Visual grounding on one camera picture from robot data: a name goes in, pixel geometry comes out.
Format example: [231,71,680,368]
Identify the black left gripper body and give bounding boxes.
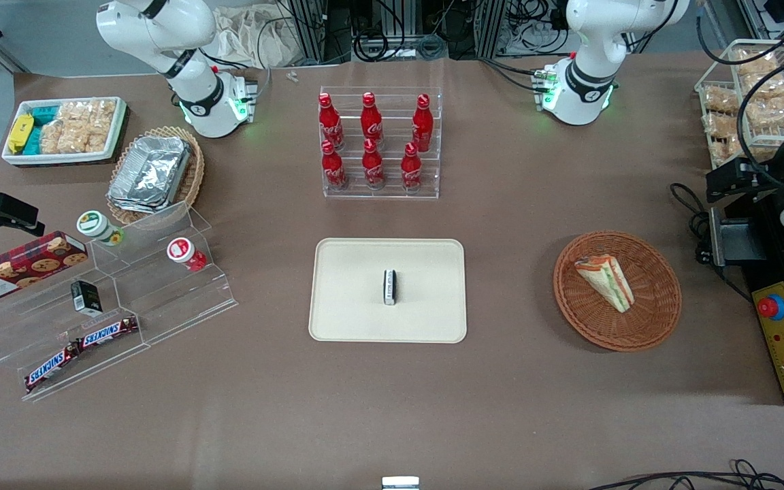
[742,133,784,203]

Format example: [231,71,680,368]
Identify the triangular sandwich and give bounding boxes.
[574,254,636,314]

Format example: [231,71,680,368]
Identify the oval tan wicker basket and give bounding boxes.
[105,126,206,227]

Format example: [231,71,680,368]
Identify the round brown wicker basket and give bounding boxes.
[553,231,683,353]

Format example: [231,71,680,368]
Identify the beige plastic tray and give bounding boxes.
[308,238,468,344]

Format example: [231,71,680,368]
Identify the red tartan cookie box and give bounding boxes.
[0,231,89,307]

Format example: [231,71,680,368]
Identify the clear rice cracker bag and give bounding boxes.
[704,112,741,140]
[39,120,91,155]
[742,73,784,101]
[703,86,741,116]
[88,99,118,154]
[734,49,782,77]
[59,101,94,124]
[748,95,784,131]

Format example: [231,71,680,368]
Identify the grey metal device box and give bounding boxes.
[708,208,768,268]

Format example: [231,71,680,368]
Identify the green lid yogurt cup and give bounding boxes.
[77,210,125,247]

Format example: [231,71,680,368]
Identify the white rectangular plastic bin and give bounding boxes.
[1,97,128,167]

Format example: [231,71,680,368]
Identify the yellow snack packet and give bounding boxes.
[7,114,35,155]

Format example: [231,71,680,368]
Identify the small black carton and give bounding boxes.
[70,280,103,318]

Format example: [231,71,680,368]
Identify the aluminium foil container stack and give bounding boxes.
[106,135,193,214]

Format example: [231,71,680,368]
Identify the brown snickers bar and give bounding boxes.
[78,316,140,350]
[24,344,82,394]

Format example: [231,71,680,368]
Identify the clear acrylic stepped shelf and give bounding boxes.
[0,201,239,403]

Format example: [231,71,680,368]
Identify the red lid yogurt cup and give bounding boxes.
[166,238,210,273]

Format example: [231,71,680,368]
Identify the beige cloth bag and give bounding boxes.
[210,4,299,69]

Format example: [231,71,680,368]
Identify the red cola bottle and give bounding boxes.
[411,94,435,154]
[400,142,424,193]
[361,92,385,150]
[362,139,387,191]
[318,93,344,151]
[321,140,348,192]

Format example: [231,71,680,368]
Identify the clear acrylic bottle rack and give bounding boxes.
[318,86,444,200]

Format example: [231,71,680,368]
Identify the white wire basket rack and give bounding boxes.
[694,39,784,171]

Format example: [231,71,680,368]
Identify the black table cable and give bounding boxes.
[669,182,755,301]

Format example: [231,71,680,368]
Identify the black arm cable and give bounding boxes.
[696,0,784,188]

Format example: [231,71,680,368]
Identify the black base cable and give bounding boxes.
[479,57,544,93]

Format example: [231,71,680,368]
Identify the black cable bundle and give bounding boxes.
[588,459,784,490]

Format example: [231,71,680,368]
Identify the aluminium frame with cables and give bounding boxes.
[276,0,573,63]

